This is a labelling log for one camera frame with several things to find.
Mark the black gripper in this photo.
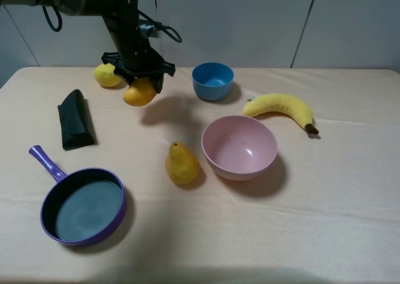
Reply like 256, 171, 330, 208
101, 46, 175, 93

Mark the orange mango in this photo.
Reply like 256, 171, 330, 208
122, 78, 157, 106

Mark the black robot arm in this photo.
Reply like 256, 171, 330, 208
1, 0, 182, 93

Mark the yellow lemon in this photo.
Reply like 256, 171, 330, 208
94, 63, 121, 88

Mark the blue plastic bowl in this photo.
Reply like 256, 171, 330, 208
192, 62, 234, 101

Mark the black glasses case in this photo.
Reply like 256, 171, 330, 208
57, 89, 95, 151

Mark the yellow pear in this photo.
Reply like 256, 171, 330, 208
165, 141, 200, 185

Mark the pink plastic bowl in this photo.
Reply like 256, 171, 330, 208
201, 115, 278, 181

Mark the yellow plush banana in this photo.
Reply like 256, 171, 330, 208
242, 93, 319, 135

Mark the purple frying pan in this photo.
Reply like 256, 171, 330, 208
29, 145, 127, 247

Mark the cream tablecloth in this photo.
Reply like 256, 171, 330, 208
1, 68, 399, 283

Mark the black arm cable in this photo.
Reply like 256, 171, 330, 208
42, 5, 183, 43

